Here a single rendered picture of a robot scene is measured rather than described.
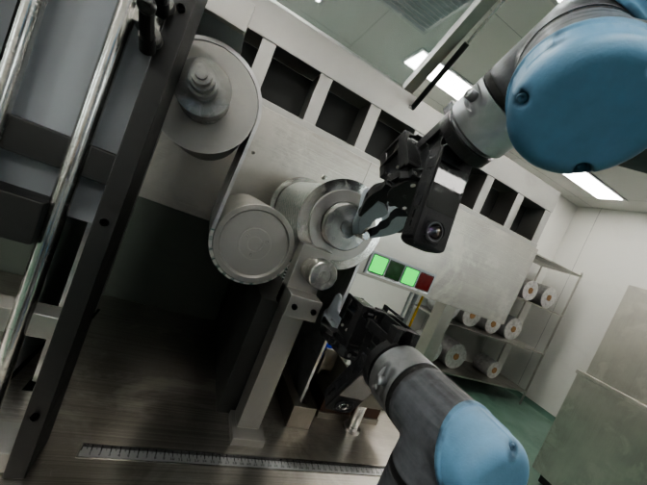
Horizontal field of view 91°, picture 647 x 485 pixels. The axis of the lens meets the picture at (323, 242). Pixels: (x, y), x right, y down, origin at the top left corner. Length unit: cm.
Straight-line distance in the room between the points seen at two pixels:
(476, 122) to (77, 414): 58
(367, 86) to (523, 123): 72
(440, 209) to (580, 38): 19
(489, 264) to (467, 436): 94
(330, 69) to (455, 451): 80
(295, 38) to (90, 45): 56
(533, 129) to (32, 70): 40
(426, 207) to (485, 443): 21
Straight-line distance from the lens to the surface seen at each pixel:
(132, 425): 55
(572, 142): 23
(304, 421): 63
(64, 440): 52
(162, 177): 80
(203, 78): 37
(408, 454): 34
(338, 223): 49
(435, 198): 36
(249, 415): 55
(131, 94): 38
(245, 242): 48
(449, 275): 111
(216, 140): 48
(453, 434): 31
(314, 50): 88
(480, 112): 35
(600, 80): 22
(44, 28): 41
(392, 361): 38
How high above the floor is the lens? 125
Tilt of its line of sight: 4 degrees down
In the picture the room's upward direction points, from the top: 22 degrees clockwise
